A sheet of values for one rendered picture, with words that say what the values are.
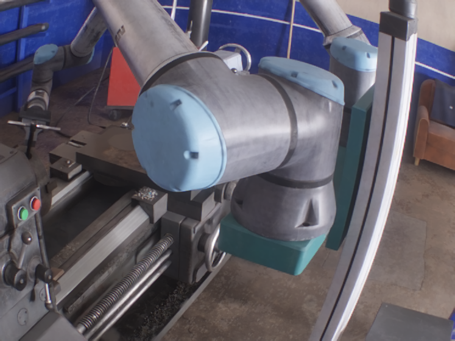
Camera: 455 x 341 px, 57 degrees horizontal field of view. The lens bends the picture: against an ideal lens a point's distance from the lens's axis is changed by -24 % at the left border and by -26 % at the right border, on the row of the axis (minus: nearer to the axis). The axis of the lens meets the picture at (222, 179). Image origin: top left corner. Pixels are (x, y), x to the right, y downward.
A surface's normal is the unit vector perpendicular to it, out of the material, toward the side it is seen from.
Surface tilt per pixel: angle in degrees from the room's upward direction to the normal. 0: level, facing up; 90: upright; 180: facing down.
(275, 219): 70
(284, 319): 0
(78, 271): 36
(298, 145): 100
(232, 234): 90
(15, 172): 45
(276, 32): 90
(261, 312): 0
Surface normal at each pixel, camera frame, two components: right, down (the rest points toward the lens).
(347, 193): -0.47, 0.36
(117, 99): -0.05, 0.45
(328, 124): 0.57, 0.40
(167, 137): -0.75, 0.27
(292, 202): 0.00, 0.13
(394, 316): 0.10, -0.88
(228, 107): 0.47, -0.39
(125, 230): 0.61, -0.57
